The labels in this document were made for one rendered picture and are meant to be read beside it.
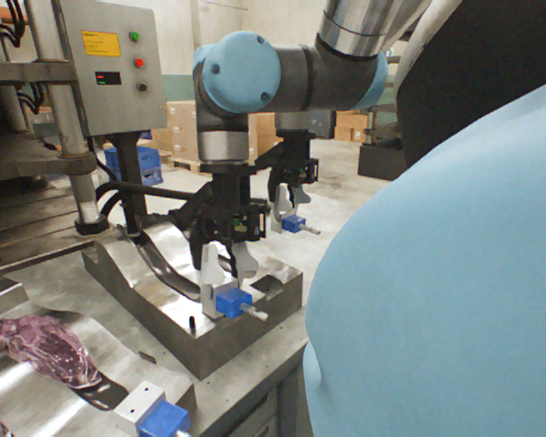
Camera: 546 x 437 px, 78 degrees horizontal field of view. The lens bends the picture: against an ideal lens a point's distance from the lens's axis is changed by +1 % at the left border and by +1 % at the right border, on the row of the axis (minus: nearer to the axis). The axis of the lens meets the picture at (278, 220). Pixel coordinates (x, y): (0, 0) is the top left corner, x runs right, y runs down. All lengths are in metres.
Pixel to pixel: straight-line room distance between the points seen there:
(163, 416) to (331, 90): 0.44
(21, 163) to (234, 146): 0.82
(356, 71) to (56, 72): 0.87
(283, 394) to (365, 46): 0.67
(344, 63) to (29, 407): 0.56
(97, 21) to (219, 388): 1.13
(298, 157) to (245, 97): 0.38
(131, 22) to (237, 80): 1.04
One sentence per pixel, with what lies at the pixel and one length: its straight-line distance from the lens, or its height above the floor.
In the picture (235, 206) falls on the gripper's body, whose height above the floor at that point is 1.09.
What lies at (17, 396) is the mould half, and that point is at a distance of 0.58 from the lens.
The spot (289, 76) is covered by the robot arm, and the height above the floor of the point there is 1.25.
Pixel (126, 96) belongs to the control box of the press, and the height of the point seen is 1.19.
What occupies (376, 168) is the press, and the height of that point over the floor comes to 0.13.
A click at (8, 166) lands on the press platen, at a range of 1.20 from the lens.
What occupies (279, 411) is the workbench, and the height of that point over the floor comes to 0.57.
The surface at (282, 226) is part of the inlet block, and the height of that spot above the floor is 0.93.
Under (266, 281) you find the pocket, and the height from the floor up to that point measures 0.88.
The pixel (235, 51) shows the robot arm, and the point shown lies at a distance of 0.37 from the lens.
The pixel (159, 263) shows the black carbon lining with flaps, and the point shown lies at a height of 0.89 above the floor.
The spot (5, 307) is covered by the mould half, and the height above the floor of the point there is 0.88.
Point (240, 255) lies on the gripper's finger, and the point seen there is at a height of 0.98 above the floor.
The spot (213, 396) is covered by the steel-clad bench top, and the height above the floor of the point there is 0.80.
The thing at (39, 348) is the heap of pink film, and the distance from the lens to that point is 0.60.
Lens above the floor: 1.25
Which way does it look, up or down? 23 degrees down
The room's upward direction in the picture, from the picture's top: straight up
